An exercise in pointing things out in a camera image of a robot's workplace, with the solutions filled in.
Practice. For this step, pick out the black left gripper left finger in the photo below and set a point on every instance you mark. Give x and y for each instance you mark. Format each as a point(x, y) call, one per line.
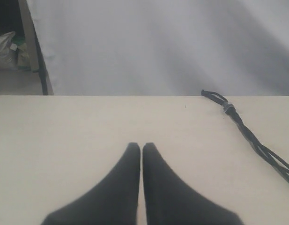
point(113, 201)

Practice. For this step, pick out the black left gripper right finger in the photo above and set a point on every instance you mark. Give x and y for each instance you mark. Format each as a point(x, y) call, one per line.
point(170, 201)

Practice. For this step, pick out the black stand pole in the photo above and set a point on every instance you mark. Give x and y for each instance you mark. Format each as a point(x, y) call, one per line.
point(41, 68)

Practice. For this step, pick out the grey backdrop cloth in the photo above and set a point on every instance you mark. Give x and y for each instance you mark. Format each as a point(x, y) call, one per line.
point(164, 47)

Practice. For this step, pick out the silver plastic bag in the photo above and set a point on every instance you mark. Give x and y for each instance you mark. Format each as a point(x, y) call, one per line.
point(7, 53)

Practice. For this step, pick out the green and white package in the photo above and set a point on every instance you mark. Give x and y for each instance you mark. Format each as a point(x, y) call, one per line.
point(23, 59)

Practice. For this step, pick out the grey metal cable ferrule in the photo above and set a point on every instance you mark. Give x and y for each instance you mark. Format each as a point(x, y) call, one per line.
point(227, 106)

